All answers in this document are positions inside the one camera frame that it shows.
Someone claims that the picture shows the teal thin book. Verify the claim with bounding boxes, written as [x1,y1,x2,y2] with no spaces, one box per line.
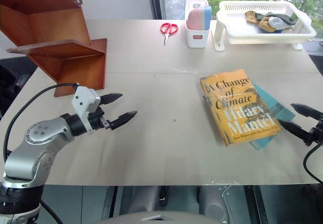
[248,83,296,151]

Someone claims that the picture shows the white plastic dish rack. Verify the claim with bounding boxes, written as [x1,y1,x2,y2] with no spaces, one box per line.
[212,0,317,51]

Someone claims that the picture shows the pink plastic plate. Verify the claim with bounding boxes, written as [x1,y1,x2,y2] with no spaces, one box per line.
[187,6,206,31]

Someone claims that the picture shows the white plastic storage bin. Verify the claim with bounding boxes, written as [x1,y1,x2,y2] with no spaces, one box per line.
[184,0,212,49]

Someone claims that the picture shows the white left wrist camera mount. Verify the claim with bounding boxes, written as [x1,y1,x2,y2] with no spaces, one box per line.
[71,86,101,135]

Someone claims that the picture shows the mustard yellow sock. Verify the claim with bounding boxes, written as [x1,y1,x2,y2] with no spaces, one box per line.
[245,10,258,25]
[258,17,277,33]

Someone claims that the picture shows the light grey sock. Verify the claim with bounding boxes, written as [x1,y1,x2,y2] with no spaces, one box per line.
[267,16,291,31]

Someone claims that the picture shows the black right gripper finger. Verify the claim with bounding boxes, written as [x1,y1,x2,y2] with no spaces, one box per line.
[290,103,323,121]
[277,119,313,147]

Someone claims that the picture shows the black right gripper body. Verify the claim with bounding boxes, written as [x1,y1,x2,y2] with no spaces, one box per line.
[310,120,323,145]

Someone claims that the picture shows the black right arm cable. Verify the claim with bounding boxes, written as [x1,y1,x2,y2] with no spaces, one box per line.
[302,141,323,185]

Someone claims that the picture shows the dark green sock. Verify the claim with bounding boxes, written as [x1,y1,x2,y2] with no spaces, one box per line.
[255,12,296,27]

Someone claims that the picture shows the yellow hardcover book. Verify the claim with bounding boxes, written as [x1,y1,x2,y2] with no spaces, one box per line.
[199,69,282,148]

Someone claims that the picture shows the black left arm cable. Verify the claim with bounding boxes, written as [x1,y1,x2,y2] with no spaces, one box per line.
[3,83,80,163]

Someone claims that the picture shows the red handled scissors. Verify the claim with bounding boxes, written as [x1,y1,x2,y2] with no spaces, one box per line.
[160,22,179,46]

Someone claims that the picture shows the dark equipment beside table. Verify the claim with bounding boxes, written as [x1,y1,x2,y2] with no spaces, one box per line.
[0,57,38,120]

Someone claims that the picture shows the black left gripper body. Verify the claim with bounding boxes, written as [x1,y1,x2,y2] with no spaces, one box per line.
[87,106,112,132]

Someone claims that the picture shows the grey rounded robot leg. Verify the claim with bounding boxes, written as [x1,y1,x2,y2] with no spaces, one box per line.
[197,186,230,222]
[120,186,163,214]

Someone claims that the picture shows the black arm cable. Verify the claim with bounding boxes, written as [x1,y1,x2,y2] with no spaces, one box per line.
[302,141,323,185]
[3,83,80,163]

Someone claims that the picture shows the blue sock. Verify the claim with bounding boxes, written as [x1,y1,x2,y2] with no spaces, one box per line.
[261,28,283,35]

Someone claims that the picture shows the blue plastic plate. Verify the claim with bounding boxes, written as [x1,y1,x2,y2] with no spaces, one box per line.
[203,5,212,31]

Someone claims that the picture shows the wooden shelf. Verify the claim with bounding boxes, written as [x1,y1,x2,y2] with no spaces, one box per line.
[0,0,109,98]

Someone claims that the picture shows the black side desk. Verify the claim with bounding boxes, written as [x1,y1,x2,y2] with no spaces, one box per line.
[302,38,323,76]

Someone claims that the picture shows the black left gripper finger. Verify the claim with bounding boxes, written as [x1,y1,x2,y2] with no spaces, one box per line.
[110,110,138,131]
[99,93,124,106]

